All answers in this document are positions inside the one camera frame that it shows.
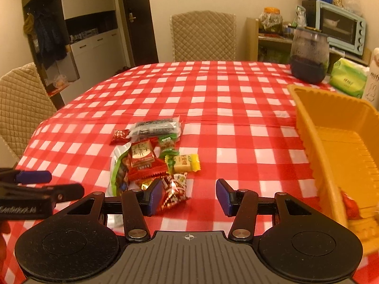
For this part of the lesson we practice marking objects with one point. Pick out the quilted beige chair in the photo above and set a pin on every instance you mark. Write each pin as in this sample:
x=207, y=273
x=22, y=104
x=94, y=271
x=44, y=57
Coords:
x=203, y=36
x=24, y=105

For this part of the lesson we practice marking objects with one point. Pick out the red checkered tablecloth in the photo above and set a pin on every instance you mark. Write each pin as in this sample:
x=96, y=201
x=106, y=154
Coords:
x=238, y=117

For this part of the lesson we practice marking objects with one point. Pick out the small red candy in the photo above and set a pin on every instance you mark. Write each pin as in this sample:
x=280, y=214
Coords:
x=120, y=137

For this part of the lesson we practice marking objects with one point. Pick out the white cabinet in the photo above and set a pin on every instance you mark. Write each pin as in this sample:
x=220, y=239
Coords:
x=75, y=44

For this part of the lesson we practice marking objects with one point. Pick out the light blue toaster oven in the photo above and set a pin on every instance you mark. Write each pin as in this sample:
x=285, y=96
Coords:
x=344, y=29

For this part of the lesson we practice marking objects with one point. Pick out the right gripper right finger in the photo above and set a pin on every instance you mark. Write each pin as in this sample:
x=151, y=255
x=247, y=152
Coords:
x=242, y=206

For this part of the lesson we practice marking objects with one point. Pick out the quilted beige chair back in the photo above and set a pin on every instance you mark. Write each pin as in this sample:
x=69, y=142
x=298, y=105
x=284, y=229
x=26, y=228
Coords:
x=203, y=36

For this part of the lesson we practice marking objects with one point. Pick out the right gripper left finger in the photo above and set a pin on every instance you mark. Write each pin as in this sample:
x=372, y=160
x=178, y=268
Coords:
x=136, y=205

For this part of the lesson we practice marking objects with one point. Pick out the black seaweed snack pack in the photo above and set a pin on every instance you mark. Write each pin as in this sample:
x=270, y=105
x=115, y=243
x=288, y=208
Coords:
x=155, y=128

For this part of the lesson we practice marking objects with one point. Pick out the large red snack packet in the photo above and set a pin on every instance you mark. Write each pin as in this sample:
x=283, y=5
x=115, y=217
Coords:
x=144, y=162

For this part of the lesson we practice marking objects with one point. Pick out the green candy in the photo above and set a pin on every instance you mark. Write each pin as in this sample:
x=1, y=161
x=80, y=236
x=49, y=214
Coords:
x=167, y=145

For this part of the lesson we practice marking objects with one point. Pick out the orange plastic tray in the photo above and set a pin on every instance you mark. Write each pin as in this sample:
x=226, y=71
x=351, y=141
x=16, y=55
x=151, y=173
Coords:
x=340, y=138

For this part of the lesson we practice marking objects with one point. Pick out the white miffy bottle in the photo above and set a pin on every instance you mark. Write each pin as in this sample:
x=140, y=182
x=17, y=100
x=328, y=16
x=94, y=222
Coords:
x=371, y=90

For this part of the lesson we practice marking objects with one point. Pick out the red gold candy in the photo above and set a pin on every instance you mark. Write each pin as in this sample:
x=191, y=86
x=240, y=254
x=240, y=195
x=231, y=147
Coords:
x=173, y=189

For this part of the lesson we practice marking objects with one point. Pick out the dark door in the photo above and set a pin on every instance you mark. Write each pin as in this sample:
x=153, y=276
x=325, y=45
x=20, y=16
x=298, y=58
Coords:
x=140, y=31

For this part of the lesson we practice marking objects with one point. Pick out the quilted beige chair left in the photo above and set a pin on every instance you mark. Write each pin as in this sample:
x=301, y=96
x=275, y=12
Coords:
x=24, y=105

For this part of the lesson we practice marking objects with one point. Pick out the green tissue pack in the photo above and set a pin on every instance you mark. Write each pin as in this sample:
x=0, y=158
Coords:
x=349, y=77

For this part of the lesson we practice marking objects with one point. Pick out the yellow cake snack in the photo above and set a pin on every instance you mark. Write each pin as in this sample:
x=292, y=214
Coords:
x=180, y=164

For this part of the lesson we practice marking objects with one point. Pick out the wooden shelf unit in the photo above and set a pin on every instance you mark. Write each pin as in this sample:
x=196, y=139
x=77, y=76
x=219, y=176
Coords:
x=255, y=40

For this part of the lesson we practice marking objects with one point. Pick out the orange lid jar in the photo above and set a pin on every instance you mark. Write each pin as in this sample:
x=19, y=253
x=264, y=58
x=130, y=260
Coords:
x=270, y=21

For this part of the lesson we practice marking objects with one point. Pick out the glass jar dark contents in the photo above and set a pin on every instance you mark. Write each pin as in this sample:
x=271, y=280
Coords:
x=309, y=56

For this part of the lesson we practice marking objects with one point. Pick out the white green snack bag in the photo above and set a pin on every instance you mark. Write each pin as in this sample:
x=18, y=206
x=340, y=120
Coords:
x=118, y=170

